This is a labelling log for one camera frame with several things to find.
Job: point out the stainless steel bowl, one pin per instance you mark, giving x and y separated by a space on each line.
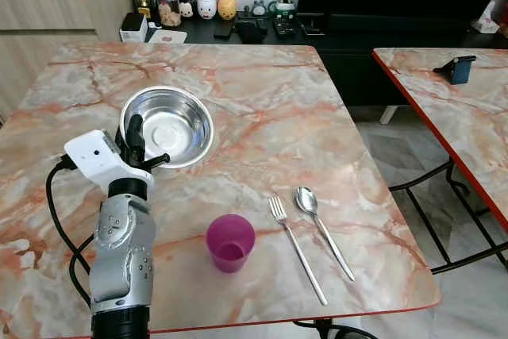
178 125

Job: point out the flat white card box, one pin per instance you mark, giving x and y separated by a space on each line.
167 36

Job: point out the small white box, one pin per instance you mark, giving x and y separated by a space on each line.
133 28

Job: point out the purple plastic cup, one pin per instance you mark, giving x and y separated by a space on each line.
230 236

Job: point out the marble-pattern folding table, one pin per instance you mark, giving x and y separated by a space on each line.
460 125
262 117

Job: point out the red-lidded glass jar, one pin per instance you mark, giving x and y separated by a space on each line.
167 7

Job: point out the black and white doll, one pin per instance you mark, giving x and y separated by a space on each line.
187 7

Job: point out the black phone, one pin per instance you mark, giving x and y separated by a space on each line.
223 28

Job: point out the light wooden cabinet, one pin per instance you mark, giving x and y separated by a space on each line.
48 13

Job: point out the yellow egg-shaped doll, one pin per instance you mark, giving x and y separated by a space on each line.
227 8

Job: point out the black pouch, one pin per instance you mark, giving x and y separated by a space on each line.
251 29

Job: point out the dark blue phone stand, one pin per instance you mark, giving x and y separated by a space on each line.
460 71

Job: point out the white pink tissue pack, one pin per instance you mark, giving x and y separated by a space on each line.
487 21

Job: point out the small grey figurine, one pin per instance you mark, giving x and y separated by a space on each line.
259 8

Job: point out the silver metal spoon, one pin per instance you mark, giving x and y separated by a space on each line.
306 200

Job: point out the black remote control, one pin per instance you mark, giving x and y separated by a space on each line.
283 26

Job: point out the silver metal fork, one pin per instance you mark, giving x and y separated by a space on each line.
298 252

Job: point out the green and white mug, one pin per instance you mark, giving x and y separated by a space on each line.
283 7

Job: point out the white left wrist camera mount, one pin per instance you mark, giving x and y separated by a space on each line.
99 156

